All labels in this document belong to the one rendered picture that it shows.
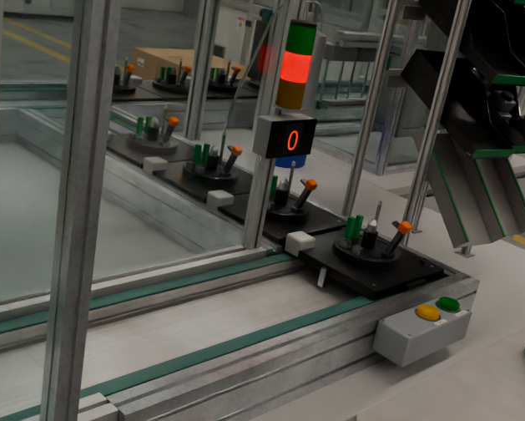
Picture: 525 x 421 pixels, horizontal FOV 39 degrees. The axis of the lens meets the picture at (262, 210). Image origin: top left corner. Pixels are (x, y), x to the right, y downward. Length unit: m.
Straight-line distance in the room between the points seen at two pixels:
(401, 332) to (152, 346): 0.42
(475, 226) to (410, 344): 0.52
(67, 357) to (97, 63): 0.31
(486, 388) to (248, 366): 0.51
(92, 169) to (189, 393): 0.41
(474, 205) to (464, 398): 0.55
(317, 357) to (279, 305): 0.20
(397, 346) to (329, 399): 0.16
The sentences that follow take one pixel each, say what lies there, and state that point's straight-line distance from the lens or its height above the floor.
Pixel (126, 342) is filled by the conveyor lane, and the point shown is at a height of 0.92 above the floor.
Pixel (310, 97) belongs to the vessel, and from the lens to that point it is 2.42.
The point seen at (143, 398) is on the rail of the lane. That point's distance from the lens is 1.01.
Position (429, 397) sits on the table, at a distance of 1.36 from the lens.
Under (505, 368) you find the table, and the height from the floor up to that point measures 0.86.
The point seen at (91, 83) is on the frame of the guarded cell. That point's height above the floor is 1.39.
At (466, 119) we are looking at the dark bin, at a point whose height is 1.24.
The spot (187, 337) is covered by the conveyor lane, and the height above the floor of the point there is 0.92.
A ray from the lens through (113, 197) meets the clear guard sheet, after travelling 1.24.
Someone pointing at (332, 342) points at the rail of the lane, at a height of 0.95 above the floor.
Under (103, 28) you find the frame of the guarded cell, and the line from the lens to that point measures 0.71.
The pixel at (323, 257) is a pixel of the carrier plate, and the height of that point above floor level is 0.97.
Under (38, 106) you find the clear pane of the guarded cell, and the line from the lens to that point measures 0.70.
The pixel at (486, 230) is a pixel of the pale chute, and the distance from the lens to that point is 1.78.
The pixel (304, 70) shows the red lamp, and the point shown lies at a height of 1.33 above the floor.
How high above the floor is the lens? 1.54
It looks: 20 degrees down
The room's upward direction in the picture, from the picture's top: 11 degrees clockwise
